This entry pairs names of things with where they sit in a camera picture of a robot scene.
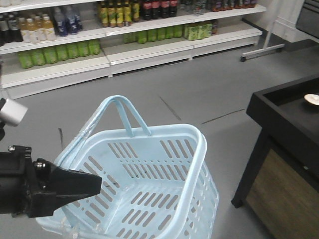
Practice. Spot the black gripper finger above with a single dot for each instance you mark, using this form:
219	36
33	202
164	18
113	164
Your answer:
58	187

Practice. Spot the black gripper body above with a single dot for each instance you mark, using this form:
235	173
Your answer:
15	196

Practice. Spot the light blue plastic basket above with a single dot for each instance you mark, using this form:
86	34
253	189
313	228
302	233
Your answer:
155	183

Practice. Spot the white supermarket shelf unit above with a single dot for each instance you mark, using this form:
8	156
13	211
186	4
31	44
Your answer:
116	56

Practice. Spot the row of green bottles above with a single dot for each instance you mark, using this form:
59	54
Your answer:
152	35

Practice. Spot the black wooden produce stand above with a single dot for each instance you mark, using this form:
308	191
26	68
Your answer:
280	183

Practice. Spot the small white dish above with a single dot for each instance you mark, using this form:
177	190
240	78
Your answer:
312	99

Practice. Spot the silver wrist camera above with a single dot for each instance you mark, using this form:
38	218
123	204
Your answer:
11	112

